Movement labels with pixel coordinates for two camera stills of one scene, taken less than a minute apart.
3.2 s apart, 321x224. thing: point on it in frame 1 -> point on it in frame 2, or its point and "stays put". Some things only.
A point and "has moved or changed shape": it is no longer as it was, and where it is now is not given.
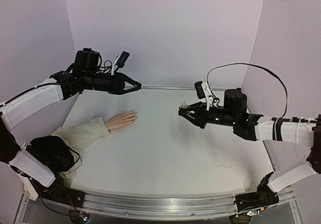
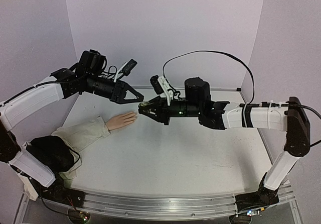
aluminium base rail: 157,208 stays put
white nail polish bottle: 184,106 has moved or changed shape
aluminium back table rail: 185,87 stays put
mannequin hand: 120,120 stays put
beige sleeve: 77,136 stays put
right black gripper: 202,115 -> 164,111
